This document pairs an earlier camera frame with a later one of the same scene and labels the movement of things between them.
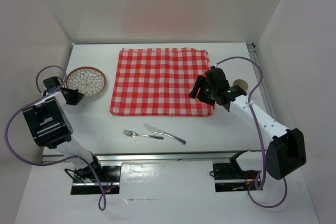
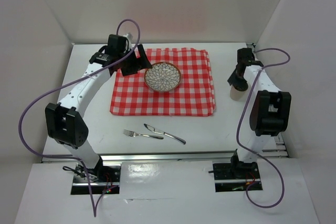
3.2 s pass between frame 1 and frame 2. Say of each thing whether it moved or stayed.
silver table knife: stayed
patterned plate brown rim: moved
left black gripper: moved
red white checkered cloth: stayed
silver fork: stayed
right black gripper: moved
